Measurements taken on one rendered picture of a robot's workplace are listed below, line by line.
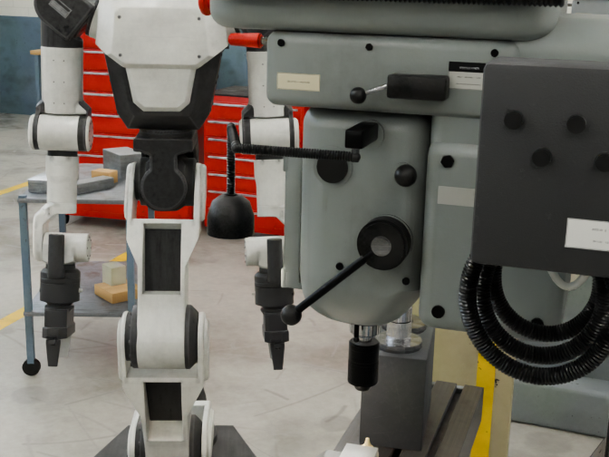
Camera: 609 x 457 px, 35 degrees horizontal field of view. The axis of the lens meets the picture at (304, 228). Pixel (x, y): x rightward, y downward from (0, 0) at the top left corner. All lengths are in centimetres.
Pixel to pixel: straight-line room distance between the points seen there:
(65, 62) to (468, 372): 181
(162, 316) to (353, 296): 83
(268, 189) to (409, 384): 58
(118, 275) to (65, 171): 245
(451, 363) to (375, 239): 208
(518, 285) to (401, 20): 37
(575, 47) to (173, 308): 118
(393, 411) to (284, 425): 222
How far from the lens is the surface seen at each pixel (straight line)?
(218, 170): 659
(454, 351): 333
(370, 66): 127
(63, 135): 216
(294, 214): 144
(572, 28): 125
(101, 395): 436
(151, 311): 214
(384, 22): 125
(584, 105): 98
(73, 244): 221
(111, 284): 462
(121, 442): 271
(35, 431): 410
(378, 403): 185
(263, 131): 211
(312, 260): 137
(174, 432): 234
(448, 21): 123
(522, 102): 98
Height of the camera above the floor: 181
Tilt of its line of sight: 15 degrees down
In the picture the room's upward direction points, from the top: 1 degrees clockwise
